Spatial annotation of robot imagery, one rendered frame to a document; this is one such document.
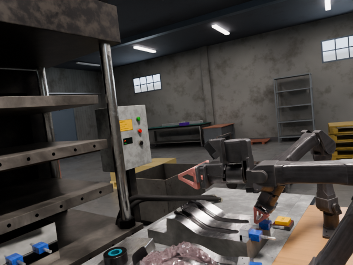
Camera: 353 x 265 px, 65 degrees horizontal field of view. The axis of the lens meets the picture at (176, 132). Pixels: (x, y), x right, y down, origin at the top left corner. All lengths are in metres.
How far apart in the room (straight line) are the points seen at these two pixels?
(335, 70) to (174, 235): 9.58
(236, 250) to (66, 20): 1.22
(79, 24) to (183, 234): 1.07
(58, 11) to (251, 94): 9.73
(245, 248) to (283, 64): 9.73
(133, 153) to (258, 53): 9.36
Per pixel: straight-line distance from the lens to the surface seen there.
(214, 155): 0.83
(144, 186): 3.49
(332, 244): 0.84
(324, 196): 1.40
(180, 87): 11.91
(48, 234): 1.45
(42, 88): 2.13
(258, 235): 1.16
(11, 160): 1.34
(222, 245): 1.19
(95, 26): 1.55
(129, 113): 1.81
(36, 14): 1.39
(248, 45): 11.00
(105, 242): 1.55
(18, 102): 1.40
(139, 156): 1.86
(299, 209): 1.71
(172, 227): 1.30
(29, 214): 1.40
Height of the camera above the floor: 1.39
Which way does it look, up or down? 4 degrees down
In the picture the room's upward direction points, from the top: 6 degrees counter-clockwise
